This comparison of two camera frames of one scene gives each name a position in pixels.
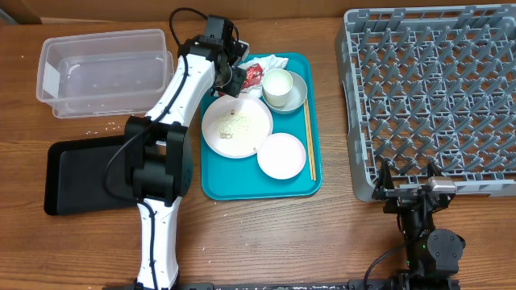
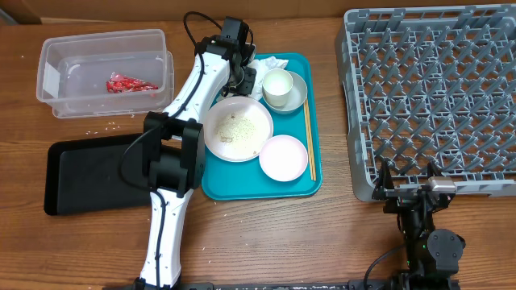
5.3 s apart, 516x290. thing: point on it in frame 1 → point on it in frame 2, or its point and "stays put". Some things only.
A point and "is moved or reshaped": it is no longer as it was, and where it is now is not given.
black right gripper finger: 385,178 stays put
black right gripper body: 401,200 stays put
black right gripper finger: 432,170 stays put
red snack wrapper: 253,76 is moved or reshaped
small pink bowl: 281,156 stays put
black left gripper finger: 235,86 → 246,84
